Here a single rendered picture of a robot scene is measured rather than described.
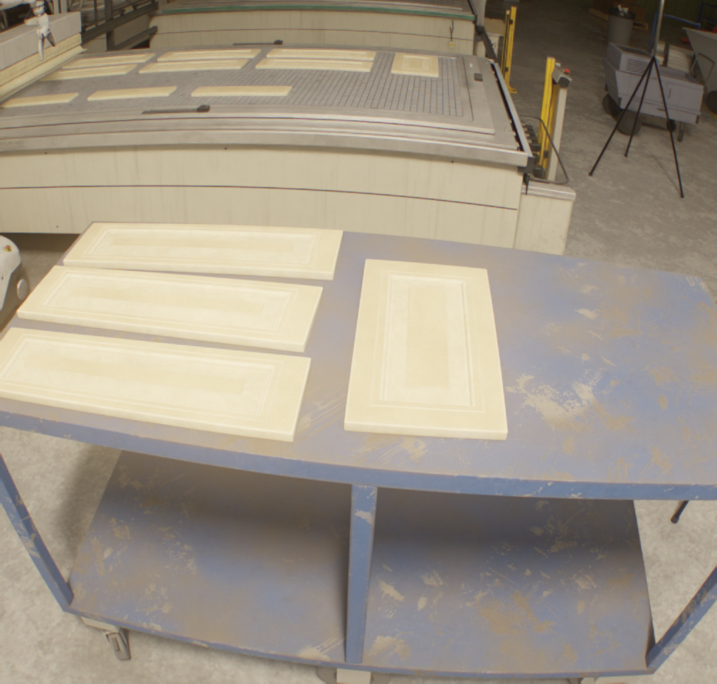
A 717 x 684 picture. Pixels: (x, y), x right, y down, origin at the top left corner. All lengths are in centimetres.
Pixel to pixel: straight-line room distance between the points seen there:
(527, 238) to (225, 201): 137
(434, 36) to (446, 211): 409
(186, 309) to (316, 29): 584
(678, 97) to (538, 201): 380
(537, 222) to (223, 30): 488
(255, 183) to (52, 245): 153
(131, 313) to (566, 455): 87
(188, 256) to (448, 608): 107
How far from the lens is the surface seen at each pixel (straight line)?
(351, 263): 151
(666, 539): 251
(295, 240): 158
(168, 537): 193
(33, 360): 133
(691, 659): 227
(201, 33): 735
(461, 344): 129
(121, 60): 462
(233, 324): 132
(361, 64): 393
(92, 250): 165
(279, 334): 127
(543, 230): 314
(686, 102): 669
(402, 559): 186
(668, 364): 141
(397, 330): 130
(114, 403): 118
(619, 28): 1176
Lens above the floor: 182
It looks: 38 degrees down
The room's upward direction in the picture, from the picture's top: 3 degrees clockwise
